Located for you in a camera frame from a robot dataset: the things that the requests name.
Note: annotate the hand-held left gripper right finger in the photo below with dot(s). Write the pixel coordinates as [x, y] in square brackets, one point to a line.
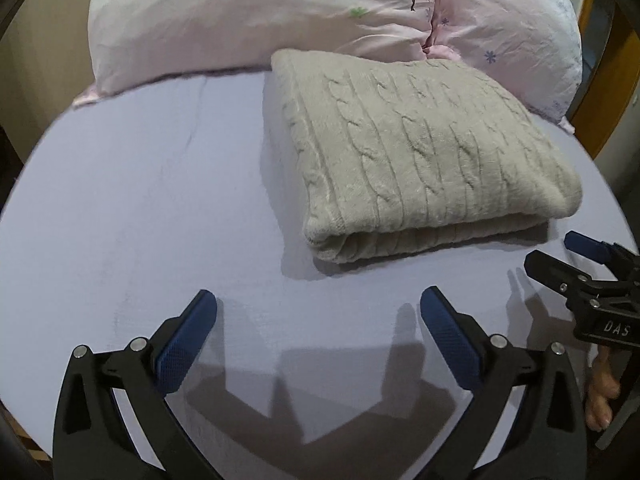
[452, 347]

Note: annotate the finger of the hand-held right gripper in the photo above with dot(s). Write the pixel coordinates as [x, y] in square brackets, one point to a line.
[586, 245]
[552, 269]

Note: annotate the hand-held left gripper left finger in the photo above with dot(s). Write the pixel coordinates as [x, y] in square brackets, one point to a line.
[176, 355]

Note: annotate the person's right hand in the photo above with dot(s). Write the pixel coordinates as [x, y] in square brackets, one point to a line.
[602, 395]

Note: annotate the lavender bed sheet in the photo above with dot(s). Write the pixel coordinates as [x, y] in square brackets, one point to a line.
[150, 200]

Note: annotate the wooden headboard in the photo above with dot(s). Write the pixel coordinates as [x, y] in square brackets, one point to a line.
[600, 80]

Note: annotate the pink floral pillow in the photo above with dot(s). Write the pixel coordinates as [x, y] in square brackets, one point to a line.
[260, 15]
[505, 35]

